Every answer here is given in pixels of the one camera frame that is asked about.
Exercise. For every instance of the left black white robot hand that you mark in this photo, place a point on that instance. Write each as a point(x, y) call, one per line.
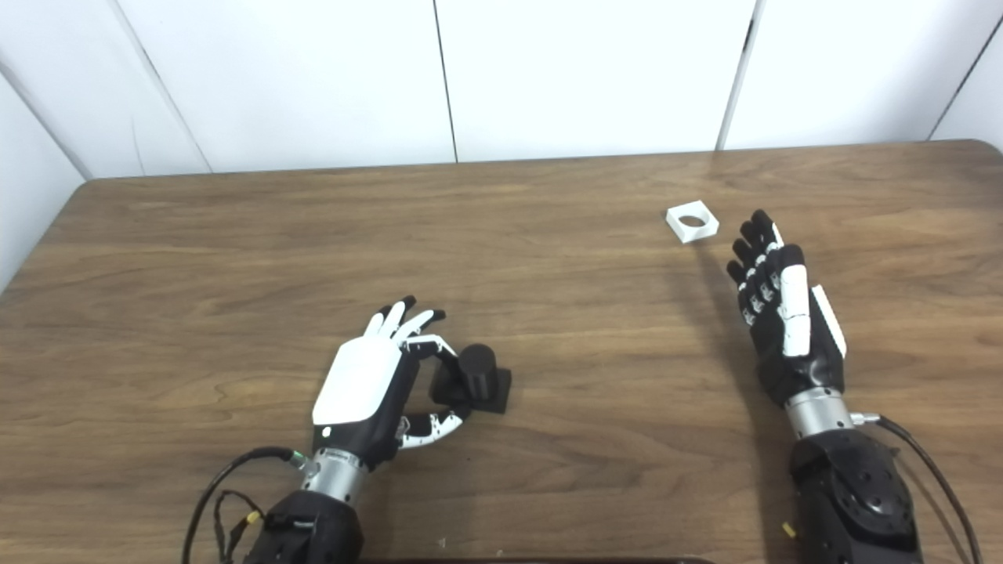
point(356, 384)

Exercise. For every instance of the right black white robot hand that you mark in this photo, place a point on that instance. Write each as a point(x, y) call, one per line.
point(783, 345)

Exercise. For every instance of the black peg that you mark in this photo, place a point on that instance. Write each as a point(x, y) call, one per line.
point(478, 376)

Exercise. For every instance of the white square piece with hole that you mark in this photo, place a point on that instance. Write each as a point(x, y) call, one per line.
point(691, 235)

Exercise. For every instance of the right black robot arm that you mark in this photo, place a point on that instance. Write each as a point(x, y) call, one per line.
point(854, 501)

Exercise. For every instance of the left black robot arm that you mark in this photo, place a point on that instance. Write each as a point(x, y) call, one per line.
point(313, 525)

